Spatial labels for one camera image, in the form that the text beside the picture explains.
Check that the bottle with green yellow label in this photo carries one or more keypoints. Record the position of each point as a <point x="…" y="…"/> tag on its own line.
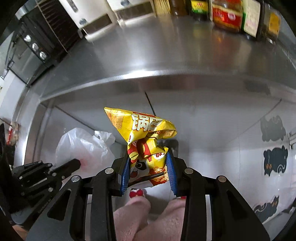
<point x="200" y="8"/>

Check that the packet with green white label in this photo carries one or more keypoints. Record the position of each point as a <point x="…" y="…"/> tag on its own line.
<point x="252" y="18"/>

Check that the white plastic bag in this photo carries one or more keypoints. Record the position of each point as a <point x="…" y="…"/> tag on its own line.
<point x="81" y="148"/>

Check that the bundle of wooden sticks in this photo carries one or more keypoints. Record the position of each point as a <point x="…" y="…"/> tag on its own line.
<point x="161" y="7"/>

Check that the yellow snack chip bag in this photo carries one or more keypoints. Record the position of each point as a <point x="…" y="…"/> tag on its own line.
<point x="141" y="136"/>

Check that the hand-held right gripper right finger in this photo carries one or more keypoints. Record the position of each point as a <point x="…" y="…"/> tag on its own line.
<point x="172" y="173"/>

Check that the white appliance with striped side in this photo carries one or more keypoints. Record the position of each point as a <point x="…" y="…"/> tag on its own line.
<point x="87" y="16"/>

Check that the jar with red label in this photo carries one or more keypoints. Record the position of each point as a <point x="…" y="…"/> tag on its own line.
<point x="227" y="15"/>

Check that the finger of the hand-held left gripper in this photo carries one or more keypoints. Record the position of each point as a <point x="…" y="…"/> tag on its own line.
<point x="68" y="168"/>

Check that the black oven with knobs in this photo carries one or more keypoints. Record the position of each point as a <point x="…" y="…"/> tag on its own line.
<point x="30" y="46"/>

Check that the white box appliance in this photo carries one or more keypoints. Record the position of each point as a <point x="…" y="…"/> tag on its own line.
<point x="131" y="11"/>

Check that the slipper with red pompom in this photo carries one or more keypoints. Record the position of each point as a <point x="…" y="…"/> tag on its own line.
<point x="182" y="197"/>
<point x="137" y="193"/>

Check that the dark sauce bottle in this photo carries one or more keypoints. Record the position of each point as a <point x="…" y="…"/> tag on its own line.
<point x="178" y="7"/>

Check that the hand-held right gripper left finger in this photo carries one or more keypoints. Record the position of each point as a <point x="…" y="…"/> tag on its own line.
<point x="124" y="173"/>

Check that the stainless steel cabinet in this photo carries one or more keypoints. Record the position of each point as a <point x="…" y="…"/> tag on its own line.
<point x="185" y="76"/>

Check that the clear packet with red print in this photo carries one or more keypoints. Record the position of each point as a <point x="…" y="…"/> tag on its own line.
<point x="13" y="134"/>

